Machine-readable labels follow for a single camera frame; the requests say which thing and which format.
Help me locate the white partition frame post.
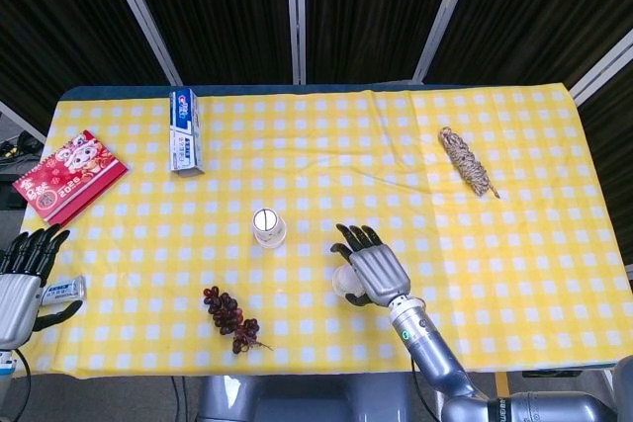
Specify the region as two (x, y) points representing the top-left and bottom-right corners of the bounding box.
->
(98, 0), (184, 87)
(0, 100), (48, 144)
(285, 0), (308, 86)
(568, 29), (633, 106)
(412, 0), (477, 84)

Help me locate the paper cup with marked base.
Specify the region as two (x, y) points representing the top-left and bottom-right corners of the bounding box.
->
(250, 208), (289, 249)

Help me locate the coiled beige speckled rope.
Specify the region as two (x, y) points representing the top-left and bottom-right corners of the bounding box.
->
(438, 126), (501, 200)

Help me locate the yellow white checkered tablecloth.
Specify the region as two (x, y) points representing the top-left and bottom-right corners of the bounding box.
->
(22, 85), (629, 378)

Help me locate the small white toothpaste tube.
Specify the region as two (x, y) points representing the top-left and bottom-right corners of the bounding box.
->
(39, 275), (88, 307)

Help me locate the paper cup with green fern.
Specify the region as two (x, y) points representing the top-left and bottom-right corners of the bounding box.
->
(331, 263), (370, 300)

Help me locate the blue white toothpaste box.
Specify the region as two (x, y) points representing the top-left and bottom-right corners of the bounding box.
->
(168, 87), (206, 177)

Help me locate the grey robot torso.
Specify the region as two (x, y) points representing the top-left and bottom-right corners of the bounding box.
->
(197, 375), (411, 422)

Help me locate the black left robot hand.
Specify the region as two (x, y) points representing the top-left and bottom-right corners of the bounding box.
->
(0, 224), (84, 350)

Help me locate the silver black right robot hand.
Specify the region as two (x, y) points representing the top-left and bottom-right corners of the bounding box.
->
(329, 223), (412, 307)

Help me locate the dark red grape bunch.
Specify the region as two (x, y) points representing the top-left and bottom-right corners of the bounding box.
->
(203, 285), (273, 355)

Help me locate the black pleated partition curtain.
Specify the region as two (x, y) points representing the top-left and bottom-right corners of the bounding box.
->
(0, 0), (172, 120)
(304, 0), (464, 85)
(424, 0), (633, 90)
(121, 0), (298, 87)
(578, 60), (633, 265)

